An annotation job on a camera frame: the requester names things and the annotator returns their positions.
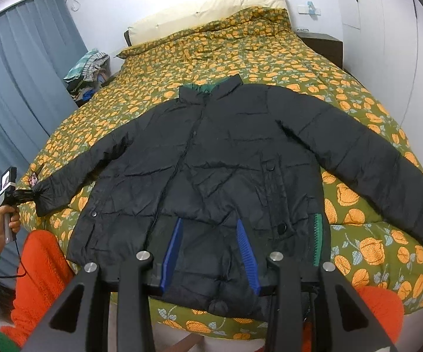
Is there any black cable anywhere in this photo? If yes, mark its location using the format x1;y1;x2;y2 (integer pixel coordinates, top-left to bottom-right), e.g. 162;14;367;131
0;240;26;280

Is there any person's orange trouser leg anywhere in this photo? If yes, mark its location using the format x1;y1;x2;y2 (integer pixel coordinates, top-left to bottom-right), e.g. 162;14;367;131
301;286;405;352
0;229;77;349

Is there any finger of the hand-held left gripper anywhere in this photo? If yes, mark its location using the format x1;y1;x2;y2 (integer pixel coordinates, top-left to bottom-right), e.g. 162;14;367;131
15;189;38;203

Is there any blue grey curtain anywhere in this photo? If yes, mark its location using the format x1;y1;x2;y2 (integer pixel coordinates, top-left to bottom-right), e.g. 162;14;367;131
0;0;89;250

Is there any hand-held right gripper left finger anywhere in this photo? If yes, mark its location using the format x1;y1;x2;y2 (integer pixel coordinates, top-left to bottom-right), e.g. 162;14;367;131
23;218;185;352

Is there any person's left hand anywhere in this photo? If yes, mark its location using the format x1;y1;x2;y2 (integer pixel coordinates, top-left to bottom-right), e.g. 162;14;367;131
0;205;22;250

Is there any cream pillow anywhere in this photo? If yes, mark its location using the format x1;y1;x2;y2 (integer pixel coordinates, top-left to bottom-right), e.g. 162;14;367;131
128;0;286;46

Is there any white blue wall holder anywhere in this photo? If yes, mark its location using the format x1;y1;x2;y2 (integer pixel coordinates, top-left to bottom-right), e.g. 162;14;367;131
297;1;324;17

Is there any person's orange trouser right leg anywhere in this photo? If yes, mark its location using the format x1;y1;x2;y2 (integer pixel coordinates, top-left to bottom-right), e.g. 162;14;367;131
301;286;405;352

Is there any dark wooden nightstand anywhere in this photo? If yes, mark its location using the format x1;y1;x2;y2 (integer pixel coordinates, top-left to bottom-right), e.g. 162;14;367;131
297;32;344;68

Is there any pile of clothes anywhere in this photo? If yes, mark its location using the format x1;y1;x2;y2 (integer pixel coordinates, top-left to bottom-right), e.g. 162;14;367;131
64;49;110;108

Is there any black puffer jacket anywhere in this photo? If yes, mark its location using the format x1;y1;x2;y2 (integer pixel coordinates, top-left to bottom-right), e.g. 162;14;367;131
33;74;423;319

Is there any floral green orange blanket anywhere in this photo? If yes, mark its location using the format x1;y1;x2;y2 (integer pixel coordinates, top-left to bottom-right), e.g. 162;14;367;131
17;6;423;341

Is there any person's orange trouser left leg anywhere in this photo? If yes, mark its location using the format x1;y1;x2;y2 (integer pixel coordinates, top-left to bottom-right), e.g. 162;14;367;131
0;229;77;349

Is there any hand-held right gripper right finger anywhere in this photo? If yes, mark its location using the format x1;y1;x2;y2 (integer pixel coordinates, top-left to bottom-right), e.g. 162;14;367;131
236;219;399;352

